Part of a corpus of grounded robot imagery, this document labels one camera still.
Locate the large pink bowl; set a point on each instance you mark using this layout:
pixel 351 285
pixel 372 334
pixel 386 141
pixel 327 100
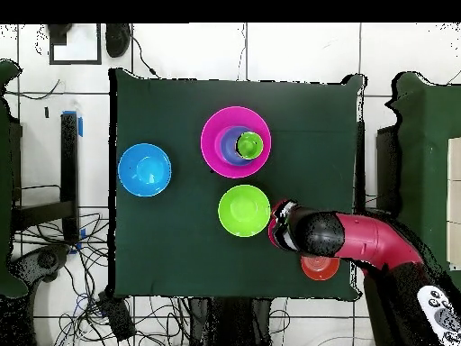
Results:
pixel 210 144

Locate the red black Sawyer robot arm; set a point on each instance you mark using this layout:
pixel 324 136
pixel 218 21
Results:
pixel 367 238

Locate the green cloth covered side table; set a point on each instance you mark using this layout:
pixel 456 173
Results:
pixel 5 180
pixel 425 162

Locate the black power brick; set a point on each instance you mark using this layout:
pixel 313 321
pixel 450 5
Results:
pixel 117 317

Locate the black pedestal foot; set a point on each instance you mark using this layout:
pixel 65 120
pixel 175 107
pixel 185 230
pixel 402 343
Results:
pixel 39 261

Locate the green cup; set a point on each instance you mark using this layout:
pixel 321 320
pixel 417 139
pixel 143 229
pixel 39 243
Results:
pixel 249 146

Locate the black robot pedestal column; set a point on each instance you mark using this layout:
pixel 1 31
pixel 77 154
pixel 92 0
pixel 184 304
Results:
pixel 230 320

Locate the black stand with blue tape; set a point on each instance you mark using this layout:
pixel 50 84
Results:
pixel 69 162

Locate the lime green bowl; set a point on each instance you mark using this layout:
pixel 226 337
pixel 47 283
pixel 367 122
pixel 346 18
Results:
pixel 244 211

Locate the small light blue bowl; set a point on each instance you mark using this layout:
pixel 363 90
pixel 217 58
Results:
pixel 227 144

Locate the large light blue bowl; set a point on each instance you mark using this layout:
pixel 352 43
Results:
pixel 144 169

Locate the orange bowl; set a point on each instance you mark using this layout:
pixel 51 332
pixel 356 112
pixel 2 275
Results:
pixel 319 270

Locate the dark green tablecloth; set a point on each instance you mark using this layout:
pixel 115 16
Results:
pixel 162 252

